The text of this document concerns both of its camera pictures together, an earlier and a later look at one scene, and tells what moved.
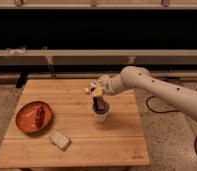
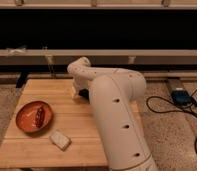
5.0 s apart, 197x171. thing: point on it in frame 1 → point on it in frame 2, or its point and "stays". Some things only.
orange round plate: x=33 y=116 stays
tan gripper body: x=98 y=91 → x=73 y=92
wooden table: x=116 y=141 stays
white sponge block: x=60 y=140 stays
